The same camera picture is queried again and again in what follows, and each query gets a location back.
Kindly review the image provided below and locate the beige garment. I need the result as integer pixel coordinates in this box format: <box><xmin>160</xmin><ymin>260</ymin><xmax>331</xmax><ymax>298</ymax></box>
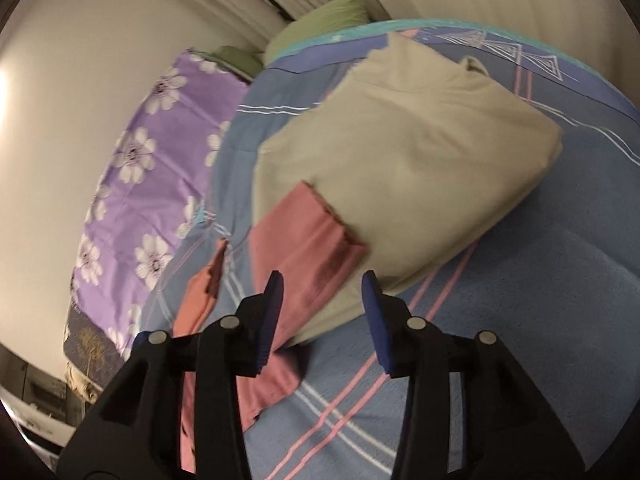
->
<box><xmin>252</xmin><ymin>32</ymin><xmax>565</xmax><ymax>346</ymax></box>

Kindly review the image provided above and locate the pink shirt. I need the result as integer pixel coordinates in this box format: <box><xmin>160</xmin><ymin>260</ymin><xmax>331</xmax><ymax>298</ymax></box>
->
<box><xmin>180</xmin><ymin>181</ymin><xmax>370</xmax><ymax>476</ymax></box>

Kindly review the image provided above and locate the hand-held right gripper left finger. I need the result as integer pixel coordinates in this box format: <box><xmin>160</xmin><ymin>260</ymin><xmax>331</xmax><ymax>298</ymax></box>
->
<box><xmin>56</xmin><ymin>270</ymin><xmax>285</xmax><ymax>480</ymax></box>

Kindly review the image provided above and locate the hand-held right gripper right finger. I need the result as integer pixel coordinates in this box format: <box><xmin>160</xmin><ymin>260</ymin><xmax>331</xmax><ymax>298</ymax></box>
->
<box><xmin>361</xmin><ymin>270</ymin><xmax>586</xmax><ymax>480</ymax></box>

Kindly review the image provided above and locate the small green pillow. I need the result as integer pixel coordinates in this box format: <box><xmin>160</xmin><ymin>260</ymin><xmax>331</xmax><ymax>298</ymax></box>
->
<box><xmin>207</xmin><ymin>45</ymin><xmax>264</xmax><ymax>81</ymax></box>

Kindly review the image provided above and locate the dark floral cloth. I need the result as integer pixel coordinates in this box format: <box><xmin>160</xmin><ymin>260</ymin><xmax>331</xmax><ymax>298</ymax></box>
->
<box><xmin>62</xmin><ymin>305</ymin><xmax>126</xmax><ymax>386</ymax></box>

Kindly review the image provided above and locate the white shelf unit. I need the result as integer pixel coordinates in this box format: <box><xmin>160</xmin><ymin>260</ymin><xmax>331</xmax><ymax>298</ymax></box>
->
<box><xmin>0</xmin><ymin>350</ymin><xmax>96</xmax><ymax>461</ymax></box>

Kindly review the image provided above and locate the large green pillow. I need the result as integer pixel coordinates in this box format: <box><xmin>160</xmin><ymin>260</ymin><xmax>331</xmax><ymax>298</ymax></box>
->
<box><xmin>263</xmin><ymin>0</ymin><xmax>371</xmax><ymax>66</ymax></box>

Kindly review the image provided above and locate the cream patterned cloth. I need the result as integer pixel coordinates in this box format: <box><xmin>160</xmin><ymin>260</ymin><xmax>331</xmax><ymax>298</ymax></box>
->
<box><xmin>64</xmin><ymin>364</ymin><xmax>103</xmax><ymax>403</ymax></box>

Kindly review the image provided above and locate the purple floral bed sheet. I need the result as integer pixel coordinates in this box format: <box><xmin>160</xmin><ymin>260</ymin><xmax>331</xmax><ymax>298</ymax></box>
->
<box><xmin>70</xmin><ymin>50</ymin><xmax>251</xmax><ymax>361</ymax></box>

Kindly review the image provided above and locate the orange cloth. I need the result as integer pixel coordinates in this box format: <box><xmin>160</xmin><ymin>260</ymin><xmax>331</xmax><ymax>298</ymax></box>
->
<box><xmin>172</xmin><ymin>237</ymin><xmax>228</xmax><ymax>337</ymax></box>

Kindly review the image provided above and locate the blue striped blanket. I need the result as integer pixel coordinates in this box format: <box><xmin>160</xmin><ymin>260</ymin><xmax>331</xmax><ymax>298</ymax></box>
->
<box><xmin>140</xmin><ymin>19</ymin><xmax>640</xmax><ymax>480</ymax></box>

